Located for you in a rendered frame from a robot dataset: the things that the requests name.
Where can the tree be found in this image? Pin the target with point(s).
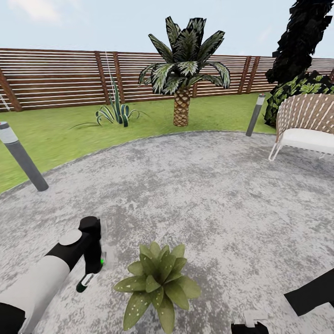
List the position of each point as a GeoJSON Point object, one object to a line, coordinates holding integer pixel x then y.
{"type": "Point", "coordinates": [304, 31]}

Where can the insectifuge atomizer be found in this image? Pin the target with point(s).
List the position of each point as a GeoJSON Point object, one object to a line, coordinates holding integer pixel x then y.
{"type": "Point", "coordinates": [85, 282]}

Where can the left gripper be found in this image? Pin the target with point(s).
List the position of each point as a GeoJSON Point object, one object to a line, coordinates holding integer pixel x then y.
{"type": "Point", "coordinates": [93, 260]}

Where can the charcoal grill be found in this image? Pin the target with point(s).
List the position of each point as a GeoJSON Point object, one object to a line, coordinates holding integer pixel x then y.
{"type": "Point", "coordinates": [312, 294]}

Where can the garden chair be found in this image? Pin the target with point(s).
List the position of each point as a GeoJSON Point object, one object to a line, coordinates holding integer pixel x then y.
{"type": "Point", "coordinates": [306, 122]}

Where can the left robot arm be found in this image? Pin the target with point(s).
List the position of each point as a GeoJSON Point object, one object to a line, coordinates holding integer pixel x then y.
{"type": "Point", "coordinates": [23, 304]}

